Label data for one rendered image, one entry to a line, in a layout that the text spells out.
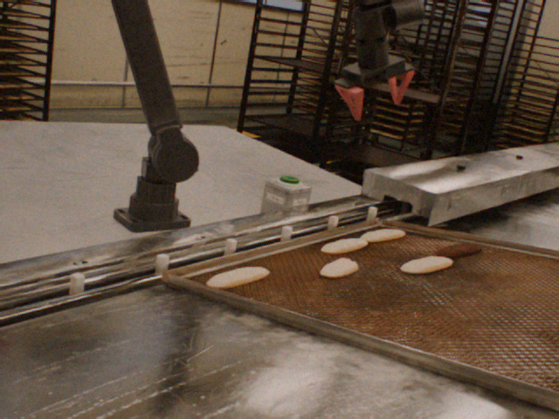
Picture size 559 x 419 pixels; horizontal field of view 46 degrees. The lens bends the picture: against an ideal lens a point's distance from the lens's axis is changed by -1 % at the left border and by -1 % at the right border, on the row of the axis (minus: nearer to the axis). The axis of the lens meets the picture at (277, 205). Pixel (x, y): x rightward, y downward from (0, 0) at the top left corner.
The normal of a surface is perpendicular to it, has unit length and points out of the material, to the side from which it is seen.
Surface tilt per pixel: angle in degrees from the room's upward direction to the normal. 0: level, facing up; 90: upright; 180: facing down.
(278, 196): 90
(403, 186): 90
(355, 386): 10
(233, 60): 90
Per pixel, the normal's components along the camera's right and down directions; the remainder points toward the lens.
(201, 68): 0.76, 0.31
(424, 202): -0.64, 0.12
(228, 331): 0.04, -0.98
